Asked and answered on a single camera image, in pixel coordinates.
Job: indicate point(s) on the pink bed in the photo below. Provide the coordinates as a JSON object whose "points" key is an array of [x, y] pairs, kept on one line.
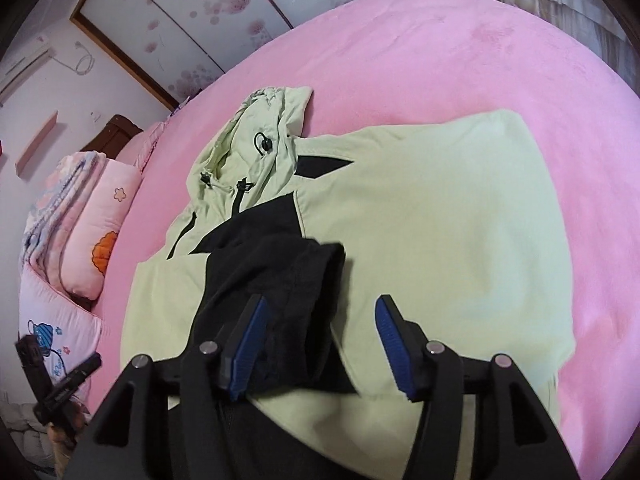
{"points": [[425, 60]]}

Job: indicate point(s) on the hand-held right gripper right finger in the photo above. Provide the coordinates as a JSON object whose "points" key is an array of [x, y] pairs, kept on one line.
{"points": [[395, 355]]}

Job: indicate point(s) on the pink ruffled pillow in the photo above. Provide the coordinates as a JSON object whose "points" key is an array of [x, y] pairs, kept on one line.
{"points": [[150, 142]]}

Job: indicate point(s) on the green and black hooded jacket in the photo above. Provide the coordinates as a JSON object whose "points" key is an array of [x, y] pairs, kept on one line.
{"points": [[425, 240]]}

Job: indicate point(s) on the pink wall shelf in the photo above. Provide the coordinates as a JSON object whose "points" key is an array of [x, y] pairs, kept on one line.
{"points": [[37, 142]]}

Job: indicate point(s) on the cartoon print pillow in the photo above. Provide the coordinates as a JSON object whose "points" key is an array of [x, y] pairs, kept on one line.
{"points": [[65, 325]]}

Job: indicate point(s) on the floral folded quilt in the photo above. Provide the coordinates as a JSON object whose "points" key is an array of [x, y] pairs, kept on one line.
{"points": [[55, 200]]}

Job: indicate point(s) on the floral sliding door wardrobe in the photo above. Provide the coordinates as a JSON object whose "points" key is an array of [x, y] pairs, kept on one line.
{"points": [[200, 20]]}

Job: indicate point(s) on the pink quilt with orange print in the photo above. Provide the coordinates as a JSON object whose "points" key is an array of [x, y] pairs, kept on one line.
{"points": [[105, 220]]}

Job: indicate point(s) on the white air conditioner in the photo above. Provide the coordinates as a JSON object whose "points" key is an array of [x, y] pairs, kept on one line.
{"points": [[25, 67]]}

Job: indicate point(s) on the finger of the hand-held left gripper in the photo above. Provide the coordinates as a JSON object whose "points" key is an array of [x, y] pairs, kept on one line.
{"points": [[80, 371], [34, 362]]}

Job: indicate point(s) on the dark wooden headboard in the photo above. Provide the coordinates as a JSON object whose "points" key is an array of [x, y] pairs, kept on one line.
{"points": [[112, 132]]}

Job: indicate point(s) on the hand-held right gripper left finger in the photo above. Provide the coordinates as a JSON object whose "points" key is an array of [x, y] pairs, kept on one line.
{"points": [[245, 355]]}

